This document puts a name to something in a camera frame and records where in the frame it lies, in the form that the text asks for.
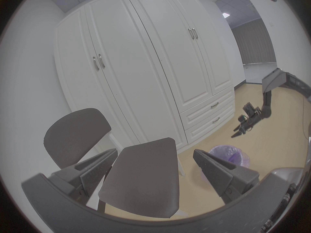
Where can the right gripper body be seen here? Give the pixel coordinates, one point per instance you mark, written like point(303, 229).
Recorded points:
point(246, 127)

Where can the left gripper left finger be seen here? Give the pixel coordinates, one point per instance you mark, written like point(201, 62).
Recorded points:
point(92, 176)

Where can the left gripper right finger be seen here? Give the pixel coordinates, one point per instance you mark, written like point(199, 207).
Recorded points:
point(218, 173)

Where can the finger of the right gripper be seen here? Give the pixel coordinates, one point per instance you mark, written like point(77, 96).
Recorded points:
point(238, 128)
point(238, 134)

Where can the purple plastic bag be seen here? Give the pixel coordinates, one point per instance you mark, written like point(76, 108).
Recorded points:
point(223, 150)

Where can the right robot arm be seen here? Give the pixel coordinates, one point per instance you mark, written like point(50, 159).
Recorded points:
point(279, 78)

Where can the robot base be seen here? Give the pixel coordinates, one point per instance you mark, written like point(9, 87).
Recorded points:
point(286, 172)

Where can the white trash bin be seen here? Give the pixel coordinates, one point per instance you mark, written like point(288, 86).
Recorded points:
point(237, 159)

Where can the grey and white chair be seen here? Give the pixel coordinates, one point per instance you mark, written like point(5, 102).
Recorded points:
point(145, 173)

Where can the grey curtain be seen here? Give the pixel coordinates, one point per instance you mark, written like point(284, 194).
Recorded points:
point(255, 45)

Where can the white wardrobe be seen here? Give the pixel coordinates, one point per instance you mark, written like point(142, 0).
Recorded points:
point(145, 69)

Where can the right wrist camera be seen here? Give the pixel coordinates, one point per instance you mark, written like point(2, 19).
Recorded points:
point(241, 118)

